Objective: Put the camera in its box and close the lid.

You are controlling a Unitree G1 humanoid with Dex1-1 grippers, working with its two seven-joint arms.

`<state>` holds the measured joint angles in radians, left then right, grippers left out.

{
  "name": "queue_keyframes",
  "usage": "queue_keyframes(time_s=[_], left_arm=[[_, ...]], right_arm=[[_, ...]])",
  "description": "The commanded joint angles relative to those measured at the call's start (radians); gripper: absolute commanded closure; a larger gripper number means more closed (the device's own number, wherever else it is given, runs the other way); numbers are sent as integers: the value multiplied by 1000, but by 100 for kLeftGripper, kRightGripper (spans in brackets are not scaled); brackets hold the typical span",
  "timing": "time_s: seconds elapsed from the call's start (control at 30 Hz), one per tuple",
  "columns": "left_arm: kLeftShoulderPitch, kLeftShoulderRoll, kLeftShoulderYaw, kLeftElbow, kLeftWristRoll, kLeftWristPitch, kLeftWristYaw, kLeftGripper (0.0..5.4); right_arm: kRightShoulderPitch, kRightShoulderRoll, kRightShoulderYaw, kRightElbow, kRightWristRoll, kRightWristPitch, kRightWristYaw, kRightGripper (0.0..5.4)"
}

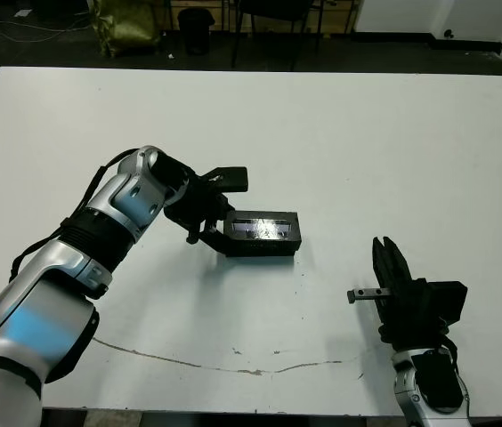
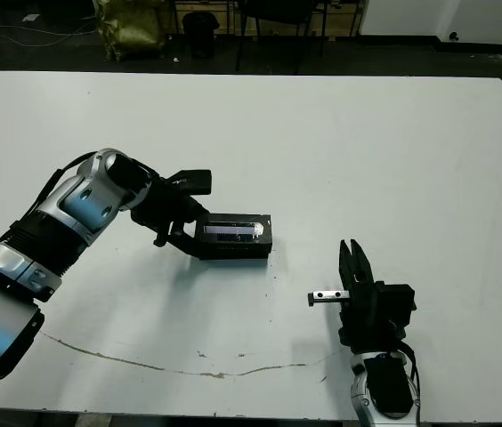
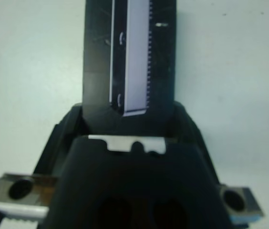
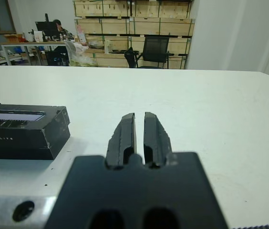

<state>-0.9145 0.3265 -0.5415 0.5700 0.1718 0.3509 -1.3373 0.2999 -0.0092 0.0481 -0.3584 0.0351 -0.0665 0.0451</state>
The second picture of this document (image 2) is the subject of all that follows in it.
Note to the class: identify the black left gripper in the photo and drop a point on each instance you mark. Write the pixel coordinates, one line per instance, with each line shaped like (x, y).
(166, 207)

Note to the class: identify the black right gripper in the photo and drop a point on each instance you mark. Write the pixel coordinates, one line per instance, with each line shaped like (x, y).
(366, 320)

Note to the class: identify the black printed box lid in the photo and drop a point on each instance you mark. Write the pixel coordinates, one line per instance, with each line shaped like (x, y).
(233, 222)

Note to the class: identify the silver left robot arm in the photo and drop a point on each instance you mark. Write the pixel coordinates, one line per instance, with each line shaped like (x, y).
(77, 195)

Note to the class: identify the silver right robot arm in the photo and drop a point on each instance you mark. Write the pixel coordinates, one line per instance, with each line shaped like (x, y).
(384, 382)

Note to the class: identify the black trash bin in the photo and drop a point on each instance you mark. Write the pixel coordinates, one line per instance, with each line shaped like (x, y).
(200, 34)

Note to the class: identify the yellow-green plastic bag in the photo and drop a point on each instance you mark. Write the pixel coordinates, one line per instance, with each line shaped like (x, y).
(131, 29)

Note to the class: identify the black office chair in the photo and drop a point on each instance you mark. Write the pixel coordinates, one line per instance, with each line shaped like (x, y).
(277, 8)

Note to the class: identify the black door stop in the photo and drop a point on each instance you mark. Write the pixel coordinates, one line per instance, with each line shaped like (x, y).
(454, 36)

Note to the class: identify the white paper sheet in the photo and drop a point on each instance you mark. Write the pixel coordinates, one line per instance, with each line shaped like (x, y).
(30, 18)

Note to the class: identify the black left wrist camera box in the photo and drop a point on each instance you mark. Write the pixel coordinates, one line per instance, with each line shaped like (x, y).
(193, 182)

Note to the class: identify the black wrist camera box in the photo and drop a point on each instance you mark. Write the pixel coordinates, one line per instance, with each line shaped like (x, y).
(395, 302)
(193, 182)

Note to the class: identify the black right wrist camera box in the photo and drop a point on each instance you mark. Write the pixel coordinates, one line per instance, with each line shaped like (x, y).
(395, 302)

